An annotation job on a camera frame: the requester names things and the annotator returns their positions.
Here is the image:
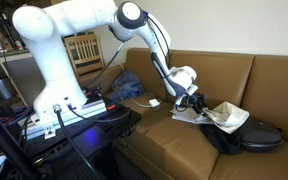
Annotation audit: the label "black oval hard case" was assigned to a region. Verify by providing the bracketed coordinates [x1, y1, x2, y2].
[238, 116, 284, 154]

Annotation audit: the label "small red white bottle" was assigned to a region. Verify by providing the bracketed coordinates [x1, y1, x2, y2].
[14, 39, 24, 51]

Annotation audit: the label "white power adapter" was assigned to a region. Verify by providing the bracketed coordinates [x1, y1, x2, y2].
[148, 98, 161, 109]

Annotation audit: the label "white charger cable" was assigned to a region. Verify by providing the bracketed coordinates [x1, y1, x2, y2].
[118, 63, 156, 110]

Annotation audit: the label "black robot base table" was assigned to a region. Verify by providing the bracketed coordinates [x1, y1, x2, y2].
[15, 96, 143, 169]

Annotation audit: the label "beige khaki pants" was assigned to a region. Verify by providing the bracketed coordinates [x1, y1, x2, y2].
[170, 101, 251, 135]

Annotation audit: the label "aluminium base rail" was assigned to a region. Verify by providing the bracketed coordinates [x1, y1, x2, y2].
[18, 99, 108, 140]

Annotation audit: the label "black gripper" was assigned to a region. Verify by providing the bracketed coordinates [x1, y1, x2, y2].
[181, 92, 213, 119]

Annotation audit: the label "kitchen counter top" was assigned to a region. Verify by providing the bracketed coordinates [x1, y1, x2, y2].
[0, 46, 35, 64]

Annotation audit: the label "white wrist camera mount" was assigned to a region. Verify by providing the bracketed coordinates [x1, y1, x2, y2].
[174, 95, 185, 109]

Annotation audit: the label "blue denim jeans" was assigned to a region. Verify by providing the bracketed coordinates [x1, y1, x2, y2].
[108, 70, 145, 102]

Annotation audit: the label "thin blue cable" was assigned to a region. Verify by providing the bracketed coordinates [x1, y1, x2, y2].
[66, 104, 132, 123]

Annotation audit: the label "dark navy garment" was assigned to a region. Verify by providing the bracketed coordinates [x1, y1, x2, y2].
[199, 124, 243, 157]

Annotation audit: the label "thick black base cable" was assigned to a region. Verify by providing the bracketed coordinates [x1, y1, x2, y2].
[52, 104, 102, 180]

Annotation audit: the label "black clamp orange handle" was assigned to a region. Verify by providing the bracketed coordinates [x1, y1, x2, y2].
[105, 95, 127, 112]
[83, 86, 103, 99]

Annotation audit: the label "black tripod pole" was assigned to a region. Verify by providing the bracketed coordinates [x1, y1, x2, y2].
[0, 101, 40, 180]

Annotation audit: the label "wooden slat-back chair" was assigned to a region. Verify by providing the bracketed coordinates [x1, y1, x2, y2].
[64, 33, 107, 80]

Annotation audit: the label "brown leather sofa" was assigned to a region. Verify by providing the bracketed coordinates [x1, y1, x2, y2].
[78, 47, 288, 180]

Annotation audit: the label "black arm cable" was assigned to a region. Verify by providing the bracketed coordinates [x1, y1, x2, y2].
[93, 14, 172, 84]

